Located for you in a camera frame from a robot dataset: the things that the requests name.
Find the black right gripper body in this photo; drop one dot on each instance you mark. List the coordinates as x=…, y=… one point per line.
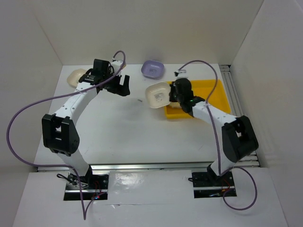
x=176, y=98

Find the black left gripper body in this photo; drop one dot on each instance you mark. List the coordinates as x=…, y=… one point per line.
x=109, y=86

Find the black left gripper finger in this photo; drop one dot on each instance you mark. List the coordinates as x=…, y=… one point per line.
x=117, y=87
x=125, y=86

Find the yellow panda plate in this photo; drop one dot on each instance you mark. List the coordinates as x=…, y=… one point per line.
x=175, y=105

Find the cream panda plate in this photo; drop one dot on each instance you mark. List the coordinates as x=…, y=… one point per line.
x=73, y=78
x=157, y=95

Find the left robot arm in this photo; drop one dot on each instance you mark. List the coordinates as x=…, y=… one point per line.
x=59, y=129

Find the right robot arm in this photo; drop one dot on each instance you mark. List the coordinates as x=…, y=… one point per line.
x=234, y=136

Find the yellow plastic bin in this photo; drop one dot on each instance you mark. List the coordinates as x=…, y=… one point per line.
x=202, y=88

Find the purple panda plate back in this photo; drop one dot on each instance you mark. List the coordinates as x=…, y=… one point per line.
x=152, y=69

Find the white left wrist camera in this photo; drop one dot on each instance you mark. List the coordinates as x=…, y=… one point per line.
x=118, y=66

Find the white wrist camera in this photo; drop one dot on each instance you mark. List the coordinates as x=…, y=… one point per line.
x=118, y=66
x=180, y=75

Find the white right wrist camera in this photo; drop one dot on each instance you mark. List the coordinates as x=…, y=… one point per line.
x=180, y=75

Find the aluminium mounting rail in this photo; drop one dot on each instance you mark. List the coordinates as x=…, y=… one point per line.
x=149, y=166

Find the aluminium side rail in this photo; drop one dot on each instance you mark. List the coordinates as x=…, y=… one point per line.
x=236, y=108

